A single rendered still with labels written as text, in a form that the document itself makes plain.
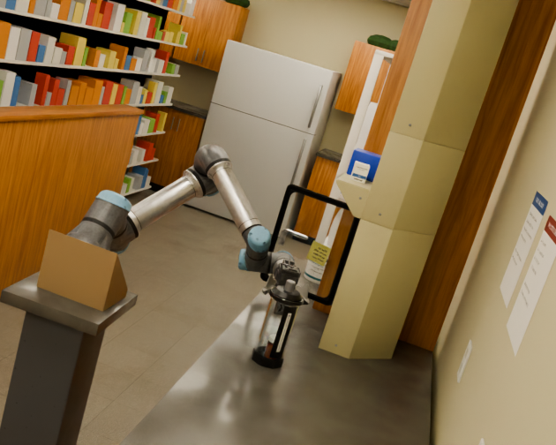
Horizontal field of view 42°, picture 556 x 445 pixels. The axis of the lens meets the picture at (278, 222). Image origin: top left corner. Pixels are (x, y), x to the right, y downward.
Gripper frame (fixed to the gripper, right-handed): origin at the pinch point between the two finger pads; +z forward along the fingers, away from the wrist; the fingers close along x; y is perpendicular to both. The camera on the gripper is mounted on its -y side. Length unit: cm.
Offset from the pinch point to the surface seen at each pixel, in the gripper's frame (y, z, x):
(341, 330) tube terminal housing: -11.3, -17.2, 23.7
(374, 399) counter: -19.9, 10.1, 33.8
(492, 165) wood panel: 54, -45, 64
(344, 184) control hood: 36.1, -20.9, 10.4
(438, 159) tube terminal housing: 53, -20, 37
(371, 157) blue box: 45, -38, 20
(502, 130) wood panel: 67, -45, 63
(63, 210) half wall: -67, -253, -121
